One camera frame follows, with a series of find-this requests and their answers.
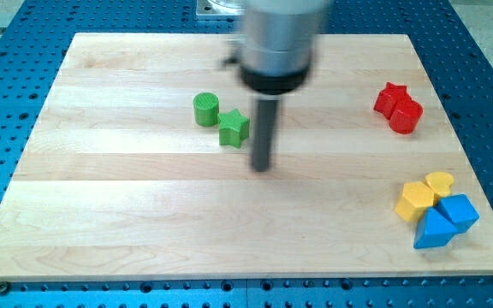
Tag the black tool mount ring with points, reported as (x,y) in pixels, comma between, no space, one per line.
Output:
(273,85)

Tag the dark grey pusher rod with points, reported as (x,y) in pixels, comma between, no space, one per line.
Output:
(265,114)

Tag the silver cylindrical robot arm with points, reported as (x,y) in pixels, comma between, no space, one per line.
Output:
(274,51)

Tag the green star block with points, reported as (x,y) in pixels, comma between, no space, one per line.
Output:
(233,128)

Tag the green cylinder block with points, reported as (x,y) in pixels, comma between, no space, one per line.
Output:
(206,109)

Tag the red star block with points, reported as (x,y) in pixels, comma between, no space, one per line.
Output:
(389,97)

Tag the light wooden board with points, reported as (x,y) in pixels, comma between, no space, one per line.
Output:
(118,182)

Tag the red cylinder block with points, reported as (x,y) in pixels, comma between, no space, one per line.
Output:
(405,116)

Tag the yellow hexagon block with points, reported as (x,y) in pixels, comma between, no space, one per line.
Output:
(415,198)

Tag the yellow heart block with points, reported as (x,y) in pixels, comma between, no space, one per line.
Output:
(440,183)

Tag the blue triangle block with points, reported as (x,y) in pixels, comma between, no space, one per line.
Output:
(433,230)

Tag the blue cube block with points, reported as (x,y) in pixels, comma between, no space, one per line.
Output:
(459,210)

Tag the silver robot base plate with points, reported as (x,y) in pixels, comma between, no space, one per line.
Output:
(214,9)

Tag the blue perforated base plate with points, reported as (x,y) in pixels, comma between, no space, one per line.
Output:
(36,40)

